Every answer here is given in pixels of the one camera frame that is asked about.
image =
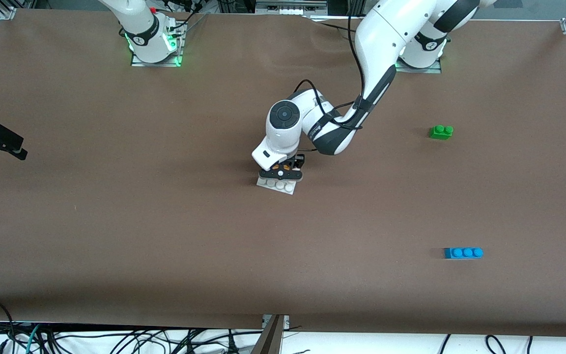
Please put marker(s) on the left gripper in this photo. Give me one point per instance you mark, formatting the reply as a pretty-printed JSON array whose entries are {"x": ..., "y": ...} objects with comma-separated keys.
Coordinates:
[{"x": 298, "y": 161}]

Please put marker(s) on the green two-stud block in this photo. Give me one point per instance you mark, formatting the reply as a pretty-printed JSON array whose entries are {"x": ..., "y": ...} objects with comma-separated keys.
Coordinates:
[{"x": 440, "y": 132}]

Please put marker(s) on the white studded base plate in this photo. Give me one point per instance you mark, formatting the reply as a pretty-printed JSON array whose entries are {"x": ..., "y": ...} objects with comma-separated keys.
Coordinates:
[{"x": 275, "y": 187}]

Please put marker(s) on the metal table edge bracket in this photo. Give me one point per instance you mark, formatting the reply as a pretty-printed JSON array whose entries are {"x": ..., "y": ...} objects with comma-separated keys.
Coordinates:
[{"x": 270, "y": 337}]

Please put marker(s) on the blue three-stud block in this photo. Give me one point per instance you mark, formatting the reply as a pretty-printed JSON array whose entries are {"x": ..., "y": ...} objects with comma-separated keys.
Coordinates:
[{"x": 462, "y": 253}]

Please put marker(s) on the yellow two-stud block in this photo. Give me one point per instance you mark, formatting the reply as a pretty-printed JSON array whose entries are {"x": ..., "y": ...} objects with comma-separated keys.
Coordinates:
[{"x": 280, "y": 167}]

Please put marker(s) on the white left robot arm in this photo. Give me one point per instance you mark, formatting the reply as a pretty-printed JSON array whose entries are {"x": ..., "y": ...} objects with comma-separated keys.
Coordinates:
[{"x": 386, "y": 34}]

